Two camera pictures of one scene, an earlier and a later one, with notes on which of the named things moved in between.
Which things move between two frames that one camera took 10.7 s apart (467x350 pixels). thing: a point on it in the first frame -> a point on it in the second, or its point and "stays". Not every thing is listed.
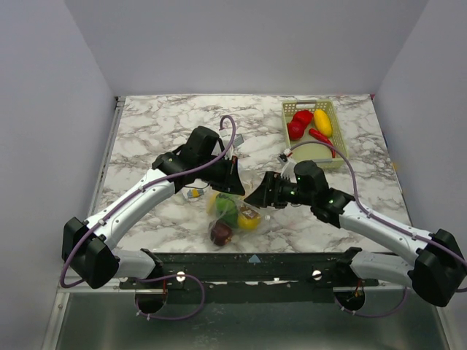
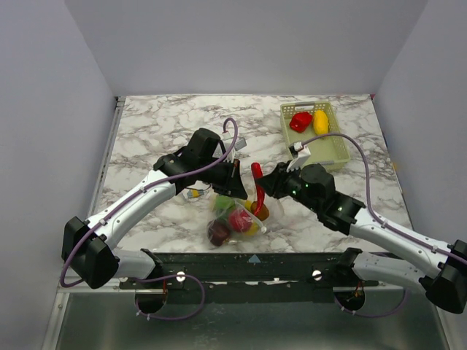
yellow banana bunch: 211,202 -> 247,204
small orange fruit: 250,212 -> 263,214
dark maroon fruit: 220,233 stays
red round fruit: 296,130 -> 240,221
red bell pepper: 303,116 stays
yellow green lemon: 246,223 -> 254,229
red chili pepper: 323,138 -> 257,173
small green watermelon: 225,204 stays
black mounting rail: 306,276 stays
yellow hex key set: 195,192 stays
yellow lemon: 322,122 stays
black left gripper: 231,182 stays
